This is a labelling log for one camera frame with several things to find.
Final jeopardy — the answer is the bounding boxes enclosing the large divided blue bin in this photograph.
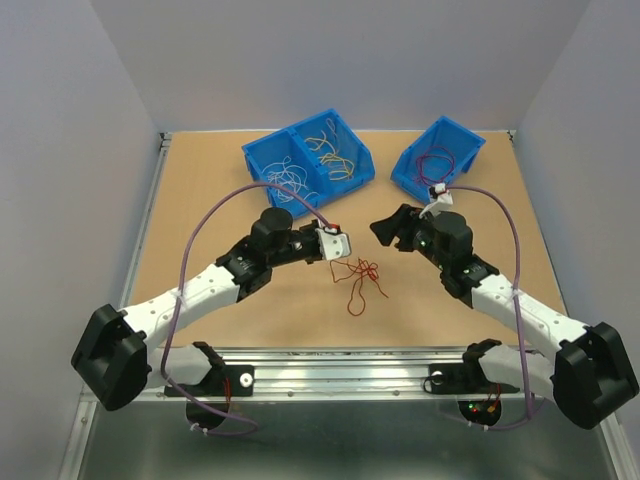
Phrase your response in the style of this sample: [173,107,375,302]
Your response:
[242,109,375,218]

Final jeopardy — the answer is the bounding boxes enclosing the aluminium mounting rail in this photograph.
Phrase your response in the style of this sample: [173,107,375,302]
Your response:
[131,347,522,404]

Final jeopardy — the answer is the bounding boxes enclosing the yellow wires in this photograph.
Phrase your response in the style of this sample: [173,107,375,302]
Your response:
[305,117,357,182]

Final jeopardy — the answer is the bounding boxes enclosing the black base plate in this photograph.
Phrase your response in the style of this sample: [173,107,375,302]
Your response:
[423,363,498,395]
[168,363,255,397]

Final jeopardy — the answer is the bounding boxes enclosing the red wires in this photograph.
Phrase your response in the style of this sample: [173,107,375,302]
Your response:
[328,144,457,317]

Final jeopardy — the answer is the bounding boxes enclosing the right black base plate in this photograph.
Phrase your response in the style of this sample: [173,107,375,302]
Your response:
[423,363,498,395]

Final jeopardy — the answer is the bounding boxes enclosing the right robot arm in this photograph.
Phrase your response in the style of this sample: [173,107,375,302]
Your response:
[370,204,639,430]

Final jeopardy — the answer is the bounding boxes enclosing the left aluminium side rail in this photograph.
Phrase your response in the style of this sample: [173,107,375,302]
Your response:
[58,132,173,479]

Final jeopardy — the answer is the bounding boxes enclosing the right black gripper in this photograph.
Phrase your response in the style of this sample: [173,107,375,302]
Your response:
[369,203,449,271]

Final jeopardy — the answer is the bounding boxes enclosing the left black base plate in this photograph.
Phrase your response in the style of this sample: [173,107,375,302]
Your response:
[168,363,255,397]

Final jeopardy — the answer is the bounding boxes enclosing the white wires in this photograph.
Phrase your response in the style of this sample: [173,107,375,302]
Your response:
[262,153,321,205]

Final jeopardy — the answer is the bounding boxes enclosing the small blue bin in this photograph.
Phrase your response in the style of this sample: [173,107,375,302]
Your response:
[390,116,486,204]

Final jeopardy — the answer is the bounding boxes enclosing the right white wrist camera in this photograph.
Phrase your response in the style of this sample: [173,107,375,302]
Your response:
[419,183,453,219]

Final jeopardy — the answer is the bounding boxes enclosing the aluminium side rail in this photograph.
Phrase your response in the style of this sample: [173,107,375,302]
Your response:
[504,130,626,480]
[58,132,173,479]

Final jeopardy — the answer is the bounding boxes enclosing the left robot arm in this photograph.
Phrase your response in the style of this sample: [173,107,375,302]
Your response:
[71,207,351,411]

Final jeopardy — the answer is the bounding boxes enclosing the right aluminium side rail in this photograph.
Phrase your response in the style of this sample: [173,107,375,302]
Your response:
[504,130,626,480]

